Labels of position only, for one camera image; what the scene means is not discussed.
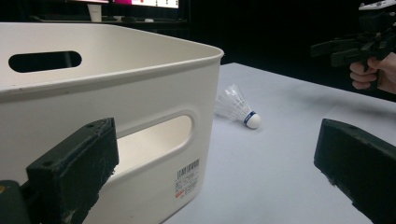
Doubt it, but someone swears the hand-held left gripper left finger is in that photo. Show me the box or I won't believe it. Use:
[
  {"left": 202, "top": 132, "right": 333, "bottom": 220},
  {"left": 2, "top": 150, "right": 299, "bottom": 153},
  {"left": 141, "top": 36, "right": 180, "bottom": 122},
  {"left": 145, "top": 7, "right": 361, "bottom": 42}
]
[{"left": 26, "top": 117, "right": 120, "bottom": 224}]

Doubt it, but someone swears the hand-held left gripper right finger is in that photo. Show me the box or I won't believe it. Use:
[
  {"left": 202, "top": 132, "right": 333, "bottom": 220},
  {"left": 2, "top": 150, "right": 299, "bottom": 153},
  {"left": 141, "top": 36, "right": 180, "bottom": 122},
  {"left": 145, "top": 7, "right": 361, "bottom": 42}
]
[{"left": 313, "top": 118, "right": 396, "bottom": 224}]

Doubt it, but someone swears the white plastic storage bin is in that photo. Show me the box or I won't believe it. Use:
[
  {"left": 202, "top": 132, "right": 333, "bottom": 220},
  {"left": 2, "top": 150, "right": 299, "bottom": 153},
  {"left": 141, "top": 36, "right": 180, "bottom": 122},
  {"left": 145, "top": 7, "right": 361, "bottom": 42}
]
[{"left": 0, "top": 21, "right": 225, "bottom": 224}]

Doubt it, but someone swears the white shuttlecock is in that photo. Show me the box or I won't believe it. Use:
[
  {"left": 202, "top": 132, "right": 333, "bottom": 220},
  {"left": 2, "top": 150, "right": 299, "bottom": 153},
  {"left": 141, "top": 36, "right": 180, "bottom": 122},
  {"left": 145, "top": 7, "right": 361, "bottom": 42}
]
[{"left": 214, "top": 83, "right": 262, "bottom": 131}]

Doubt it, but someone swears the white monitor stand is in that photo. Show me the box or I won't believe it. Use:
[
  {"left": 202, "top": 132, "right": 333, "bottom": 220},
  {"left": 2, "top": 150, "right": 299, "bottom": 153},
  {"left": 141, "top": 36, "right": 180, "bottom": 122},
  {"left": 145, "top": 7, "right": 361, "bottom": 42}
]
[{"left": 87, "top": 3, "right": 104, "bottom": 23}]

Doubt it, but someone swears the computer monitor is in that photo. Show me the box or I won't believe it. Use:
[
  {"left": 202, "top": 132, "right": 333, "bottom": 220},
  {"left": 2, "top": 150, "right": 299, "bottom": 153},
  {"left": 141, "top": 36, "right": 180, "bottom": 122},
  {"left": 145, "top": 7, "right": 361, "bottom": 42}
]
[{"left": 66, "top": 0, "right": 181, "bottom": 9}]

